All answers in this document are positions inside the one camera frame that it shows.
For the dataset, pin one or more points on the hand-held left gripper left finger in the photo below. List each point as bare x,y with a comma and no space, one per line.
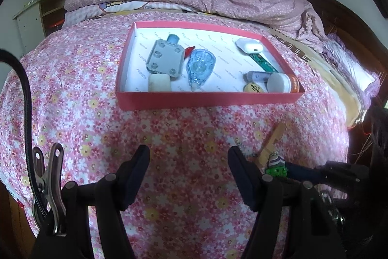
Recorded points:
136,177

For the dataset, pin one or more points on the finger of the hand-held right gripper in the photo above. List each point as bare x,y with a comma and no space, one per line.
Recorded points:
304,173

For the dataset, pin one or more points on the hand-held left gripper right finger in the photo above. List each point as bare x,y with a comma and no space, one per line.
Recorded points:
242,177

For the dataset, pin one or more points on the wooden clip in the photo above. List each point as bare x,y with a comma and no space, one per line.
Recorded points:
272,140

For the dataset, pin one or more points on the red cardboard box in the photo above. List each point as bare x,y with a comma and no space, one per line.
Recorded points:
209,99

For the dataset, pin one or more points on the yellow USB stick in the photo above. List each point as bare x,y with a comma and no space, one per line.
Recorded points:
254,87

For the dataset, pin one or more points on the purple grey stick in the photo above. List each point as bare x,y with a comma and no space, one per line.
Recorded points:
256,76

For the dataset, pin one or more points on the blue correction tape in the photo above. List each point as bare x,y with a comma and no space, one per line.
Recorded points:
200,66

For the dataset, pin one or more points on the grey building plate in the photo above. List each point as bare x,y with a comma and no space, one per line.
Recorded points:
165,60

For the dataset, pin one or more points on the white earbud case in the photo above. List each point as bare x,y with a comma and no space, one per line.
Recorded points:
248,45

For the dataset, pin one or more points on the blue cylinder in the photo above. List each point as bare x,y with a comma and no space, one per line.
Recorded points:
172,38

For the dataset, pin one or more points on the metal spring clip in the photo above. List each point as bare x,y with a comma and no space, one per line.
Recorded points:
50,183

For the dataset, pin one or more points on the tan printed blanket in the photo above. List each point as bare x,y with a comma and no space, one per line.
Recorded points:
327,89

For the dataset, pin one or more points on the pink floral bed sheet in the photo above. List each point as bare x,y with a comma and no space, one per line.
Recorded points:
91,95

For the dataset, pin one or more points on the orange bottle with white cap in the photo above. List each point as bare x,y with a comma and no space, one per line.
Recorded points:
279,83

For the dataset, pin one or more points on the white eraser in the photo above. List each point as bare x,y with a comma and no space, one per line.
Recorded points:
159,83

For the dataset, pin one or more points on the green tube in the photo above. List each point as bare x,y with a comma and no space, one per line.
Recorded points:
262,62

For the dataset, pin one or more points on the lilac ruffled pillow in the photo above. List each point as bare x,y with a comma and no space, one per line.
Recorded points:
348,61

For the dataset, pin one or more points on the small red trinket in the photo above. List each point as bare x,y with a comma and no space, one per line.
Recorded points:
189,52

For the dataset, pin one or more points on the dark wooden headboard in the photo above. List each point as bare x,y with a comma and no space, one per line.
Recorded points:
339,13

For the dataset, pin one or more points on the cartoon printed cloth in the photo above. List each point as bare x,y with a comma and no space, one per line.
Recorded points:
121,7

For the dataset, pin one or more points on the bedside cabinet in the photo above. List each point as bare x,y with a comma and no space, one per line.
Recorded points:
28,28

